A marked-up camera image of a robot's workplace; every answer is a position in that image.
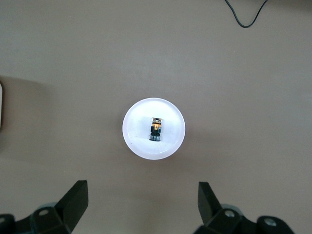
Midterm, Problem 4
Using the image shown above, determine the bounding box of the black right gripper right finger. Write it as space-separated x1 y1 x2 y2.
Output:
192 181 295 234

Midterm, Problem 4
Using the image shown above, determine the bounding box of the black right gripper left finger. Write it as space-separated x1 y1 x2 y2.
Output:
0 180 89 234

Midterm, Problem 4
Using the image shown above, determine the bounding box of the orange and black switch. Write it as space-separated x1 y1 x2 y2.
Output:
149 117 163 142

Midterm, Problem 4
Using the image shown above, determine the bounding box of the round pink plate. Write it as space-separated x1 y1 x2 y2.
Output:
121 97 187 161

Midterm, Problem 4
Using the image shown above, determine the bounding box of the thin black looped cable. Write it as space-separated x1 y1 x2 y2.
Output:
224 0 268 28

